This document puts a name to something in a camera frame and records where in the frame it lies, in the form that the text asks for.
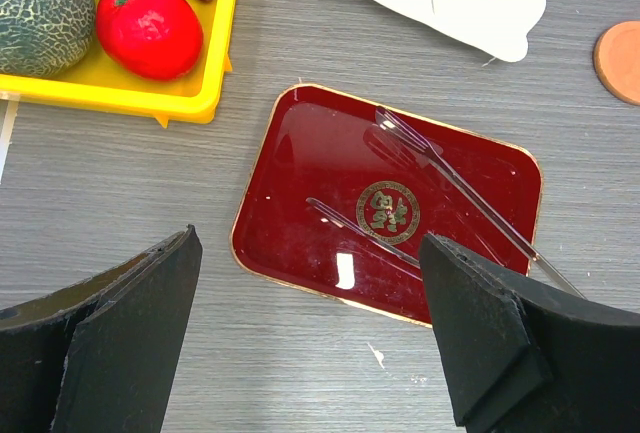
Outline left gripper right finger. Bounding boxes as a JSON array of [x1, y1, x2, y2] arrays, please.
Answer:
[[420, 234, 639, 432]]

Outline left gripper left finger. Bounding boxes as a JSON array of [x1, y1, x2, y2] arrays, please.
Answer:
[[1, 226, 202, 432]]

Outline metal tweezers tongs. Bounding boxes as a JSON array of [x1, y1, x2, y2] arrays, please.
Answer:
[[306, 106, 586, 299]]

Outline light wooden coaster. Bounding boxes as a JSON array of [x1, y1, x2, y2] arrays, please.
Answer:
[[593, 20, 639, 105]]

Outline red lacquer snack tray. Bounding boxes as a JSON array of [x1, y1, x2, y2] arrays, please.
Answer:
[[230, 84, 542, 325]]

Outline yellow plastic fruit bin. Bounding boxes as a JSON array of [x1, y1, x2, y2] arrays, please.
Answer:
[[1, 0, 236, 128]]

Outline red apple at front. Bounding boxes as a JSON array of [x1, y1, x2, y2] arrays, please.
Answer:
[[96, 0, 204, 81]]

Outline green melon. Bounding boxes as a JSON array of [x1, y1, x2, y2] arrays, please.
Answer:
[[1, 0, 96, 78]]

